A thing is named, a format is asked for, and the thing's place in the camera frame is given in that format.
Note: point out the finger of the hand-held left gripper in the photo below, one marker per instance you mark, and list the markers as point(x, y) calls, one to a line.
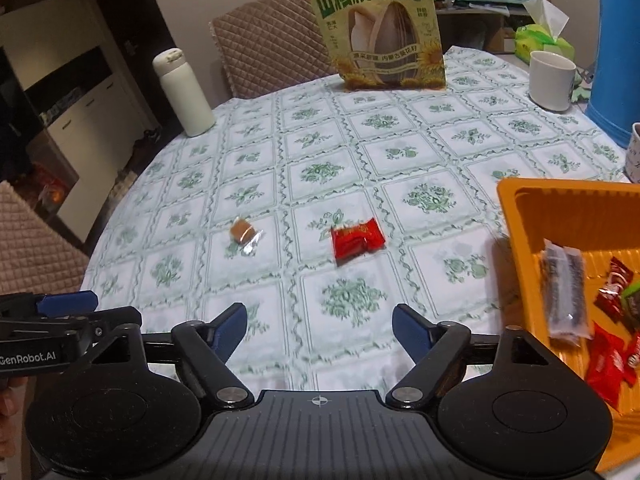
point(110, 321)
point(67, 303)

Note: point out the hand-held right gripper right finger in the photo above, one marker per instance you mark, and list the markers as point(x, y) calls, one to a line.
point(412, 332)

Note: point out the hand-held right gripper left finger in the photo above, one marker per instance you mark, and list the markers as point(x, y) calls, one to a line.
point(232, 330)

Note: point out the glossy bright red candy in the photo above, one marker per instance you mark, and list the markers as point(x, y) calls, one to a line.
point(357, 240)

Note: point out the orange plastic tray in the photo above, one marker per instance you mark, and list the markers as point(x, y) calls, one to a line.
point(530, 260)

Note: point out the grey snack packet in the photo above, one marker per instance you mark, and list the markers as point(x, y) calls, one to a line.
point(565, 295)

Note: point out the red candy with white emblem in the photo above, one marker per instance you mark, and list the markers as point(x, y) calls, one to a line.
point(607, 365)

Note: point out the dark red candy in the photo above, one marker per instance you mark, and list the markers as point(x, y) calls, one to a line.
point(612, 290)

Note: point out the green candy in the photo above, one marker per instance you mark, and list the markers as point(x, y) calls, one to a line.
point(632, 305)

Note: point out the person's left hand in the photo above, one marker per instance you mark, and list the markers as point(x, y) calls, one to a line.
point(7, 400)

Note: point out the chair with quilted cover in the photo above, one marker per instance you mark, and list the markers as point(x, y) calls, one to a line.
point(35, 240)
point(265, 45)

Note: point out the brown candy in clear wrapper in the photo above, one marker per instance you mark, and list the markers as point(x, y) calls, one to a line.
point(241, 231)

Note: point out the red orange bag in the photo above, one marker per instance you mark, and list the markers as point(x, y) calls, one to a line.
point(52, 195)

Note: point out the white and black cabinet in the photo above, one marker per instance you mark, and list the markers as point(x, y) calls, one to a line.
point(100, 110)

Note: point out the white insulated bottle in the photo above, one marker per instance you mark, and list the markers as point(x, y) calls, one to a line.
point(185, 100)

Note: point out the white mug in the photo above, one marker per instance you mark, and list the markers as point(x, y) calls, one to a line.
point(550, 85)

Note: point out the patterned white cup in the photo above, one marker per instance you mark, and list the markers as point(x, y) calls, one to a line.
point(634, 155)

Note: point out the green sunflower seed bag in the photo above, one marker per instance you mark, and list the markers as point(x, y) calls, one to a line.
point(380, 35)

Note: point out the wooden side desk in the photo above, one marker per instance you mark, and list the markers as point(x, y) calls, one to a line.
point(465, 25)

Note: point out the green tissue pack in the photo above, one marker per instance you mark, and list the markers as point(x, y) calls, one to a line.
point(537, 40)

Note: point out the blue thermos jug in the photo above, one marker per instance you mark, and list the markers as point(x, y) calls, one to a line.
point(615, 60)

